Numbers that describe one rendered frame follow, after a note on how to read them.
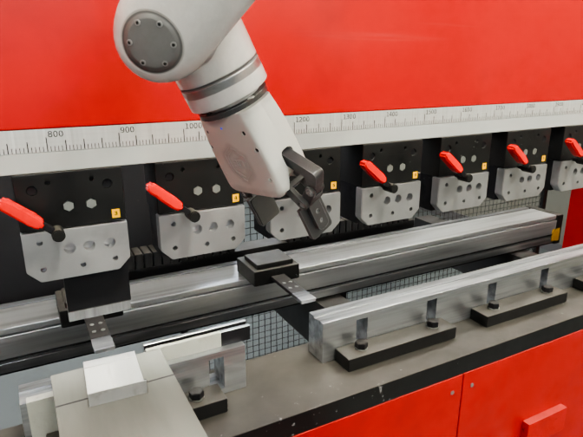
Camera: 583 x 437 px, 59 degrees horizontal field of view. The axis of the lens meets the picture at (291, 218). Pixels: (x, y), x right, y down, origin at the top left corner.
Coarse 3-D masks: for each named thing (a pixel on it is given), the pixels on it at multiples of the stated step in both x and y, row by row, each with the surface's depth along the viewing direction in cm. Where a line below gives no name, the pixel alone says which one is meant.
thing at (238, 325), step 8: (240, 320) 103; (208, 328) 100; (216, 328) 100; (224, 328) 101; (232, 328) 100; (240, 328) 100; (248, 328) 101; (176, 336) 97; (184, 336) 97; (192, 336) 98; (224, 336) 99; (232, 336) 100; (240, 336) 101; (248, 336) 102; (144, 344) 94; (152, 344) 95; (160, 344) 96; (224, 344) 100
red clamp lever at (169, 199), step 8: (152, 184) 79; (152, 192) 79; (160, 192) 79; (168, 192) 80; (160, 200) 80; (168, 200) 80; (176, 200) 81; (176, 208) 81; (184, 208) 82; (192, 208) 84; (192, 216) 82
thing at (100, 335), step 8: (56, 296) 109; (64, 296) 106; (56, 304) 110; (64, 304) 103; (64, 312) 102; (120, 312) 108; (64, 320) 103; (80, 320) 104; (88, 320) 102; (96, 320) 102; (104, 320) 102; (88, 328) 99; (96, 328) 99; (104, 328) 99; (96, 336) 96; (104, 336) 96; (96, 344) 93; (104, 344) 93; (112, 344) 93; (96, 352) 92
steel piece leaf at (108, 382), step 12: (132, 360) 89; (84, 372) 86; (96, 372) 86; (108, 372) 86; (120, 372) 86; (132, 372) 86; (96, 384) 82; (108, 384) 82; (120, 384) 82; (132, 384) 79; (144, 384) 80; (96, 396) 77; (108, 396) 78; (120, 396) 79
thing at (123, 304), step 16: (112, 272) 86; (64, 288) 84; (80, 288) 84; (96, 288) 86; (112, 288) 87; (128, 288) 88; (80, 304) 85; (96, 304) 86; (112, 304) 89; (128, 304) 90
